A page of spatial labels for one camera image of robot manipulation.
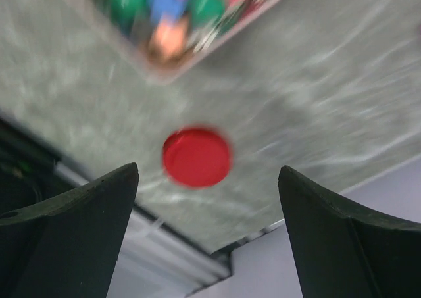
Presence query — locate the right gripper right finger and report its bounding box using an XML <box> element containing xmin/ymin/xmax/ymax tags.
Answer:
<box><xmin>278</xmin><ymin>166</ymin><xmax>420</xmax><ymax>297</ymax></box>

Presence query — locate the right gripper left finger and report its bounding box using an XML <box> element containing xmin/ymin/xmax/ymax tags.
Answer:
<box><xmin>1</xmin><ymin>163</ymin><xmax>139</xmax><ymax>297</ymax></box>

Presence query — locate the red jar lid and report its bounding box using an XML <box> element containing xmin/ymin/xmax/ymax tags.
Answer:
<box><xmin>161</xmin><ymin>126</ymin><xmax>234</xmax><ymax>189</ymax></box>

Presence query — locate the tin of pastel star candies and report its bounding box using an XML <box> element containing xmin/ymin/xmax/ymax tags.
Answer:
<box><xmin>65</xmin><ymin>0</ymin><xmax>281</xmax><ymax>82</ymax></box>

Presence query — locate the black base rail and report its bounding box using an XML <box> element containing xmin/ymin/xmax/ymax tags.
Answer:
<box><xmin>1</xmin><ymin>118</ymin><xmax>77</xmax><ymax>214</ymax></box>

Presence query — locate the aluminium frame rail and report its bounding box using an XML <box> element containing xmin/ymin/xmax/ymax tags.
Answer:
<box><xmin>55</xmin><ymin>159</ymin><xmax>234</xmax><ymax>298</ymax></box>

